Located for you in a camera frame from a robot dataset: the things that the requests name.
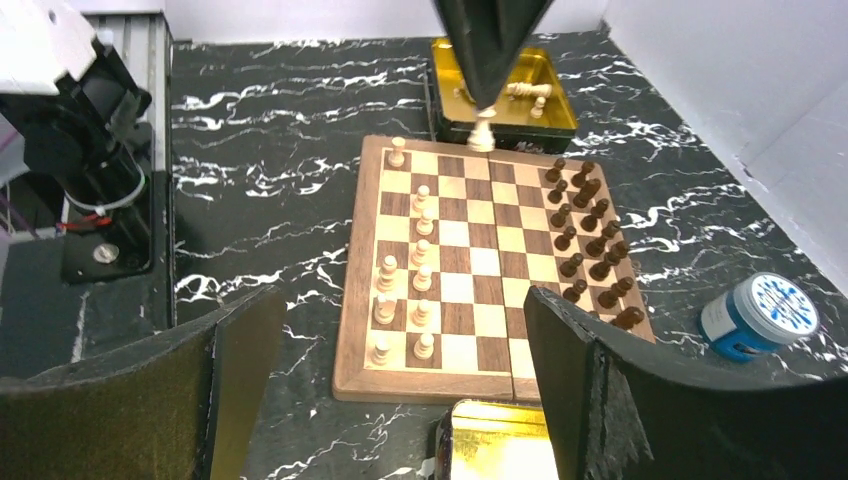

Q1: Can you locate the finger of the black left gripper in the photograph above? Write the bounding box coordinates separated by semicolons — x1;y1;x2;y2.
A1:
488;0;552;106
434;0;494;110

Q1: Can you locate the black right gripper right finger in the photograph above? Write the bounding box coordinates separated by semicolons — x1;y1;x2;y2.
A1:
523;287;847;479

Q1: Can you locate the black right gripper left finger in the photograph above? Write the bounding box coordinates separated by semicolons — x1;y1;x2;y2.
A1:
1;287;287;479

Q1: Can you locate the white rook chess piece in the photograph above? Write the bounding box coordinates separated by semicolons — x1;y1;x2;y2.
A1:
388;136;406;168

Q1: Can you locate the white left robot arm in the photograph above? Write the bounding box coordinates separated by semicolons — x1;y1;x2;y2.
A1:
1;1;549;284

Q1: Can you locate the pile of white chess pieces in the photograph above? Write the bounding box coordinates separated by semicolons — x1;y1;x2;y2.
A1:
442;81;554;125

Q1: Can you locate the gold tin with white pieces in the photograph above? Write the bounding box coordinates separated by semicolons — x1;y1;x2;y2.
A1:
424;38;578;154

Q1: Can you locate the row of dark chess pieces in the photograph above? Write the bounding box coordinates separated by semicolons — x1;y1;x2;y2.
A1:
540;158;653;341

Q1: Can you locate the wooden chess board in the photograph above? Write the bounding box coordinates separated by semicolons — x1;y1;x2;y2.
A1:
332;135;657;405

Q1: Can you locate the empty gold square tin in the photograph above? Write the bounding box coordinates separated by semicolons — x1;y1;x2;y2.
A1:
434;399;558;480

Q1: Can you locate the small blue white jar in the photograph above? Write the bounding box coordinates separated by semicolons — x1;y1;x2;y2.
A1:
697;272;820;363

